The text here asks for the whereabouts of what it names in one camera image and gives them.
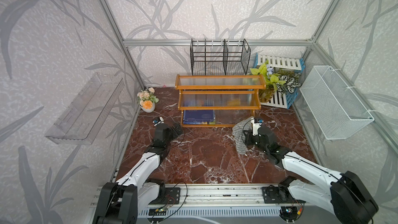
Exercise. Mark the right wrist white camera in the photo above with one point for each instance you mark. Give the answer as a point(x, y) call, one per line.
point(256, 124)

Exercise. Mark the clear acrylic wall shelf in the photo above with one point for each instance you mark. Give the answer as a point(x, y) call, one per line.
point(81, 122)

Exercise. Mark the black white variegated plant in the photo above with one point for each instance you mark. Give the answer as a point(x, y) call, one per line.
point(288, 81)

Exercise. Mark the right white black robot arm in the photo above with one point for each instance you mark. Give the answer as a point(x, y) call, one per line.
point(342, 194)

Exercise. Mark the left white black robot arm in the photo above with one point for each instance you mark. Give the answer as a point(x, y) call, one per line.
point(121, 202)

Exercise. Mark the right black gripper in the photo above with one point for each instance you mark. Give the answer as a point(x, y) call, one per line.
point(248, 137)

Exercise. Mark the wrist white camera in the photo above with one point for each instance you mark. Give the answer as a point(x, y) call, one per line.
point(256, 124)
point(157, 120)

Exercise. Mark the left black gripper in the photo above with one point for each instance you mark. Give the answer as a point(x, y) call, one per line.
point(174, 134)

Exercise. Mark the flower bouquet in white pot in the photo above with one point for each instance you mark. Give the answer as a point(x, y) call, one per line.
point(147, 100)

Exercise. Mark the grey striped cloth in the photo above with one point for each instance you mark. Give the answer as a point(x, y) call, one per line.
point(238, 136)

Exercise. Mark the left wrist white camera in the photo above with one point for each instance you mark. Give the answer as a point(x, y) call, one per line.
point(157, 120)

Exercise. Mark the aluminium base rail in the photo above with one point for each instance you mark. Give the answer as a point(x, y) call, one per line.
point(208, 195)

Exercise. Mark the green potted plant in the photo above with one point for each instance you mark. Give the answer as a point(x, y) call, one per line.
point(273, 83)

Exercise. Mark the white wire mesh basket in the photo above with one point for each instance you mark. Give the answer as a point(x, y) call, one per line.
point(336, 108)

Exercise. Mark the orange wooden three-tier bookshelf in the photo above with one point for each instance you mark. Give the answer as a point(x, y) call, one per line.
point(233, 98)

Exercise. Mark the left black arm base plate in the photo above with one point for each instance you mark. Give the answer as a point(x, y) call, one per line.
point(168, 196)

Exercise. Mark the white blue wooden crate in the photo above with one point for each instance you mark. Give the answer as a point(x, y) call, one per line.
point(286, 64)

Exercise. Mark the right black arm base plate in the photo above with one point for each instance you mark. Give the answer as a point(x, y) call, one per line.
point(277, 195)

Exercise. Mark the black wire mesh organizer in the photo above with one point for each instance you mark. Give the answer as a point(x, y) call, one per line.
point(219, 57)

